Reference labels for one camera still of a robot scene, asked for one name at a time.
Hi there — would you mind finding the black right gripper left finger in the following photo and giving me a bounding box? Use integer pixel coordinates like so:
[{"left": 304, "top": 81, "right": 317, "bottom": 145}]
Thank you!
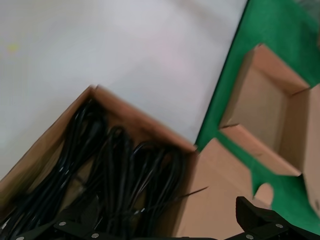
[{"left": 14, "top": 197, "right": 111, "bottom": 240}]

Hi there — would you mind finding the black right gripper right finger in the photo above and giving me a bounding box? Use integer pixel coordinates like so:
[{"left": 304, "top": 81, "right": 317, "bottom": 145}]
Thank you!
[{"left": 232, "top": 196, "right": 320, "bottom": 240}]

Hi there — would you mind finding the black power cable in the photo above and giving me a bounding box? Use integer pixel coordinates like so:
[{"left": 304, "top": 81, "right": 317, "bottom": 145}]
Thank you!
[
  {"left": 0, "top": 99, "right": 110, "bottom": 240},
  {"left": 129, "top": 141, "right": 187, "bottom": 240},
  {"left": 98, "top": 126, "right": 137, "bottom": 240}
]

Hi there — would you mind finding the open cardboard box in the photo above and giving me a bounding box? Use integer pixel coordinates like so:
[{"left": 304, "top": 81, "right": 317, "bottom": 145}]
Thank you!
[
  {"left": 0, "top": 84, "right": 275, "bottom": 240},
  {"left": 218, "top": 43, "right": 320, "bottom": 213}
]

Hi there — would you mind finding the green tablecloth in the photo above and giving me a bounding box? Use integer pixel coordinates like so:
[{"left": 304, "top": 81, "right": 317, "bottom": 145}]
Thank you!
[{"left": 194, "top": 0, "right": 320, "bottom": 237}]

